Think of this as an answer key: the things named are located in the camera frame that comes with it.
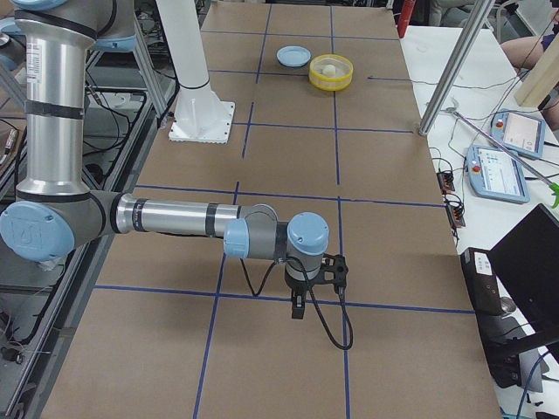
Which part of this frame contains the wooden board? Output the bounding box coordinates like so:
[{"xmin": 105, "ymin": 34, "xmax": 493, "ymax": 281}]
[{"xmin": 514, "ymin": 36, "xmax": 559, "ymax": 107}]

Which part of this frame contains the aluminium frame post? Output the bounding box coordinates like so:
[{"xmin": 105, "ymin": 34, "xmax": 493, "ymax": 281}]
[{"xmin": 418, "ymin": 0, "xmax": 494, "ymax": 136}]

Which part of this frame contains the far blue teach pendant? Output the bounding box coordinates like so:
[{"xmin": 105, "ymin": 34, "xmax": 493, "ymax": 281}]
[{"xmin": 491, "ymin": 109, "xmax": 545, "ymax": 160}]

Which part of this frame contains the black computer monitor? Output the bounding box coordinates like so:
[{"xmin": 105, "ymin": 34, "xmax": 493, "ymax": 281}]
[{"xmin": 488, "ymin": 204, "xmax": 558, "ymax": 331}]

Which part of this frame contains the black desktop box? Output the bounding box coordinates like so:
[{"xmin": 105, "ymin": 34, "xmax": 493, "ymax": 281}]
[{"xmin": 460, "ymin": 247, "xmax": 543, "ymax": 393}]

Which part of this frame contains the light blue plate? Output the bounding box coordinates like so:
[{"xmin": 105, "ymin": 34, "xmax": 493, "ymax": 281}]
[{"xmin": 276, "ymin": 45, "xmax": 312, "ymax": 68}]

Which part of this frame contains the near blue teach pendant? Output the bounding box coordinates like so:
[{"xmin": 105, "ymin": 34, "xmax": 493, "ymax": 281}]
[{"xmin": 466, "ymin": 145, "xmax": 530, "ymax": 203}]

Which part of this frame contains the white camera post base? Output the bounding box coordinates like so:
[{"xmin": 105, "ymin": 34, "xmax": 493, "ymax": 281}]
[{"xmin": 156, "ymin": 0, "xmax": 235, "ymax": 144}]

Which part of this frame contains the yellow rimmed bamboo steamer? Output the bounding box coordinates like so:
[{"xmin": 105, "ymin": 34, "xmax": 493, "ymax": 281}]
[{"xmin": 308, "ymin": 54, "xmax": 354, "ymax": 92}]

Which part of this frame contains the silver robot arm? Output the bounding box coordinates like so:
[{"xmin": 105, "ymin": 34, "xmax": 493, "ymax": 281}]
[{"xmin": 1, "ymin": 1, "xmax": 329, "ymax": 319}]

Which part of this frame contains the blue teach pendant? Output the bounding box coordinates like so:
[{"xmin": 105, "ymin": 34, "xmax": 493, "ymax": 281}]
[
  {"xmin": 466, "ymin": 145, "xmax": 530, "ymax": 203},
  {"xmin": 491, "ymin": 109, "xmax": 545, "ymax": 160}
]

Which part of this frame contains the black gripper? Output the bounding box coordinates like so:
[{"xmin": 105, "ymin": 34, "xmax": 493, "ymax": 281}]
[{"xmin": 286, "ymin": 278, "xmax": 312, "ymax": 319}]

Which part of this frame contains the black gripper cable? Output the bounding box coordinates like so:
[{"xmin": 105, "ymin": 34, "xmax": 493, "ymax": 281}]
[{"xmin": 238, "ymin": 254, "xmax": 354, "ymax": 351}]

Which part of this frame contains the orange black connector box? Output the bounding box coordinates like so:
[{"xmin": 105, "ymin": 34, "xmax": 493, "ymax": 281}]
[{"xmin": 437, "ymin": 157, "xmax": 455, "ymax": 193}]

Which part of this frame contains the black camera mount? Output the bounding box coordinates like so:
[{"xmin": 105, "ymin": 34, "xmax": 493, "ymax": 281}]
[{"xmin": 314, "ymin": 254, "xmax": 349, "ymax": 301}]

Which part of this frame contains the red cylinder bottle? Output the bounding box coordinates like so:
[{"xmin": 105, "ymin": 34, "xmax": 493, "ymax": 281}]
[{"xmin": 397, "ymin": 0, "xmax": 416, "ymax": 38}]

